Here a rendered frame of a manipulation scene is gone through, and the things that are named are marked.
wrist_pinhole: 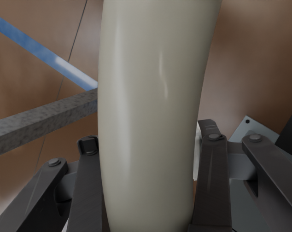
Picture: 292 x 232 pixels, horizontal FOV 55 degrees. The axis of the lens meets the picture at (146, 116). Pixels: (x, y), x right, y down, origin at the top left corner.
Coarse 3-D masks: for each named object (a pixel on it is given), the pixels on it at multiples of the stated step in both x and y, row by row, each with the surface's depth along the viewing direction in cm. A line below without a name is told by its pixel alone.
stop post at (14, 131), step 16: (80, 96) 128; (96, 96) 133; (32, 112) 104; (48, 112) 107; (64, 112) 112; (80, 112) 123; (0, 128) 90; (16, 128) 92; (32, 128) 99; (48, 128) 107; (0, 144) 88; (16, 144) 95
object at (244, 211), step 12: (252, 120) 133; (240, 132) 137; (252, 132) 133; (264, 132) 132; (288, 156) 127; (240, 180) 92; (240, 192) 87; (240, 204) 82; (252, 204) 84; (240, 216) 77; (252, 216) 79; (240, 228) 73; (252, 228) 75; (264, 228) 77
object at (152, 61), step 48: (144, 0) 6; (192, 0) 6; (144, 48) 6; (192, 48) 7; (144, 96) 7; (192, 96) 7; (144, 144) 7; (192, 144) 8; (144, 192) 8; (192, 192) 9
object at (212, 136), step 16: (208, 144) 13; (224, 144) 13; (208, 160) 12; (224, 160) 12; (208, 176) 11; (224, 176) 11; (208, 192) 10; (224, 192) 10; (208, 208) 9; (224, 208) 9; (192, 224) 8; (208, 224) 9; (224, 224) 8
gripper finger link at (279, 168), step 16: (256, 144) 13; (272, 144) 12; (256, 160) 12; (272, 160) 11; (288, 160) 11; (272, 176) 10; (288, 176) 10; (256, 192) 13; (272, 192) 10; (288, 192) 9; (272, 208) 10; (288, 208) 9; (272, 224) 11; (288, 224) 9
